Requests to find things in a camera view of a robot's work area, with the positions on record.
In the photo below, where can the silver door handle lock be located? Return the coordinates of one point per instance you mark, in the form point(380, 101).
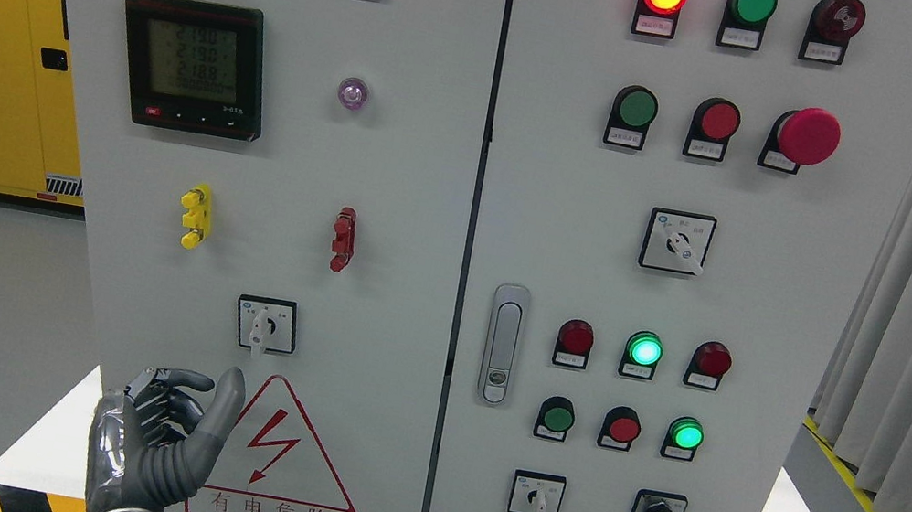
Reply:
point(506, 317)

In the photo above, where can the dark red indicator left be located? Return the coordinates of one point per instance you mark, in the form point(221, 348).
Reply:
point(572, 348)

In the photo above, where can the black digital power meter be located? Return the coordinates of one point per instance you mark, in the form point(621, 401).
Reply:
point(196, 66)

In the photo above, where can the red emergency stop button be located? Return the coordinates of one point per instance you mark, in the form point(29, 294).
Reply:
point(800, 137)

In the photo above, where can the red electric danger sticker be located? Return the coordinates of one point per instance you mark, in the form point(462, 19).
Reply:
point(273, 461)

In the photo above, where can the white selector switch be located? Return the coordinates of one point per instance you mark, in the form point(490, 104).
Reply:
point(533, 491)
point(676, 241)

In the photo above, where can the yellow terminal post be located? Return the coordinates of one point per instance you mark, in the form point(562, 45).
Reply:
point(197, 220)

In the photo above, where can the small clear lamp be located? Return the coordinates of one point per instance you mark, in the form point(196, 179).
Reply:
point(353, 94)

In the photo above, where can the grey right cabinet door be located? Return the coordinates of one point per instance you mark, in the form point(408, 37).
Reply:
point(564, 215)

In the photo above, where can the green push button lower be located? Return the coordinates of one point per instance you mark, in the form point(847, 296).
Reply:
point(554, 419)

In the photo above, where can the red terminal post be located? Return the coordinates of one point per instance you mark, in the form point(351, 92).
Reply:
point(343, 243)

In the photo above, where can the dark red indicator right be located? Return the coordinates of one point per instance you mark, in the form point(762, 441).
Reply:
point(710, 362)

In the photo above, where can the dark red buzzer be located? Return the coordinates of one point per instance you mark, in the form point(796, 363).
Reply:
point(832, 24)

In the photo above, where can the grey left cabinet door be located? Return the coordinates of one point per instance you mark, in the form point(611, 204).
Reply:
point(372, 338)

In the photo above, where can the green push button upper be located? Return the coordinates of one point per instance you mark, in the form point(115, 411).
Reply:
point(632, 112)

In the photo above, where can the grey cabinet door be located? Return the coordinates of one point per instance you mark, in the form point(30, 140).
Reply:
point(564, 215)
point(372, 338)

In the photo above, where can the white selector switch lower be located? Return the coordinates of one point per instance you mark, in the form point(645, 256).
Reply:
point(533, 491)

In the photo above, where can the green lit indicator middle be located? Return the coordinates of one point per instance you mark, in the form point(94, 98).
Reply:
point(641, 355)

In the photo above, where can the dark red indicator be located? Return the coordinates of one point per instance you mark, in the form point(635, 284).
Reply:
point(572, 348)
point(710, 362)

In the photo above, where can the white selector switch upper right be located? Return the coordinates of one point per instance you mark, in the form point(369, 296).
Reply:
point(676, 241)

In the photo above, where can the green indicator unlit top right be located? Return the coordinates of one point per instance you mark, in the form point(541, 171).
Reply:
point(744, 22)

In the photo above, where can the red lit indicator right door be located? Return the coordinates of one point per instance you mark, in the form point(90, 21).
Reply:
point(656, 18)

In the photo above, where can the red push button lower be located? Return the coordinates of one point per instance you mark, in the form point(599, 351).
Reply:
point(620, 429)

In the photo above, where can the green lit push button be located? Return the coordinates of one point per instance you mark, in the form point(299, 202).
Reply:
point(683, 438)

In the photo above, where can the white rotary light switch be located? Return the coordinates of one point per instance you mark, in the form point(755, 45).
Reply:
point(267, 325)

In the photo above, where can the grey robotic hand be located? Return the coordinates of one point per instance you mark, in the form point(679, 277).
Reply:
point(154, 443)

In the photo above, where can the white platform left hazard stripe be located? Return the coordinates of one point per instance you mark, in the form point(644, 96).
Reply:
point(47, 464)

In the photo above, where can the red push button upper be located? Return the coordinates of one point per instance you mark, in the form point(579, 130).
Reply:
point(714, 122)

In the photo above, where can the red push button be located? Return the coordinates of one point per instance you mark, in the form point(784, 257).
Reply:
point(620, 429)
point(714, 122)

